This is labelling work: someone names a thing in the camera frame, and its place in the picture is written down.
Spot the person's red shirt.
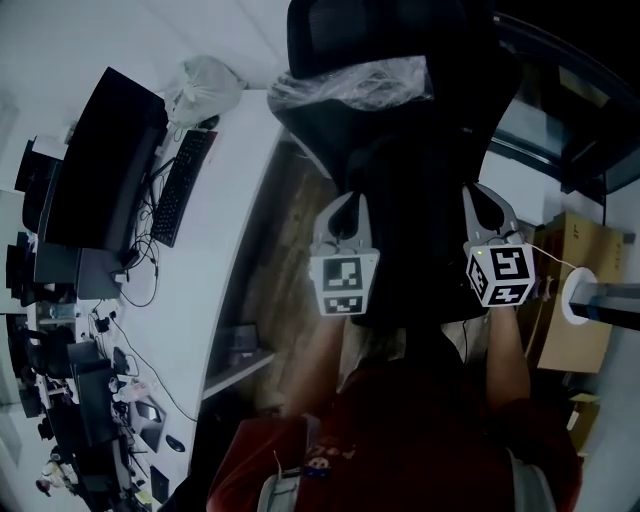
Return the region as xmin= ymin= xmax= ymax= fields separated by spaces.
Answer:
xmin=206 ymin=367 xmax=585 ymax=512

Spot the clear plastic wrap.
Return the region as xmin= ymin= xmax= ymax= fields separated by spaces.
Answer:
xmin=266 ymin=54 xmax=435 ymax=115

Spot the wide black monitor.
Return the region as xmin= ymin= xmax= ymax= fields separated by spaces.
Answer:
xmin=41 ymin=66 xmax=170 ymax=252

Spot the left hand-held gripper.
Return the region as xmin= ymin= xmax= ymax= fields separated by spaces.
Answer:
xmin=308 ymin=192 xmax=380 ymax=317

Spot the person's left forearm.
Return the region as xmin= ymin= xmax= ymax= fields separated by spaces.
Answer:
xmin=288 ymin=314 xmax=351 ymax=417

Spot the person's right forearm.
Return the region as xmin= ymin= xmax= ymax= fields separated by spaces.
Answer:
xmin=482 ymin=303 xmax=533 ymax=415

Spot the long black keyboard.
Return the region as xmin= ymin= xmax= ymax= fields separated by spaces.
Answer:
xmin=149 ymin=128 xmax=220 ymax=249

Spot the white plastic bag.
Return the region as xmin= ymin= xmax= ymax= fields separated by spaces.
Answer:
xmin=163 ymin=54 xmax=248 ymax=127

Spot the thin white cable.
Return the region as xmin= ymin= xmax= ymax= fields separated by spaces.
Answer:
xmin=528 ymin=243 xmax=584 ymax=272

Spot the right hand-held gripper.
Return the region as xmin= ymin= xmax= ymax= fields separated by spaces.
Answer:
xmin=462 ymin=183 xmax=537 ymax=309

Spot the flat cardboard box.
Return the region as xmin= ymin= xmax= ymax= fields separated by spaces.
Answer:
xmin=524 ymin=211 xmax=630 ymax=375

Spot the white floor stand with pole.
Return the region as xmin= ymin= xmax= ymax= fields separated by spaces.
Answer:
xmin=560 ymin=267 xmax=640 ymax=332

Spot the black mesh office chair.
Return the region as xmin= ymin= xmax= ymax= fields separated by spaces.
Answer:
xmin=268 ymin=0 xmax=522 ymax=330

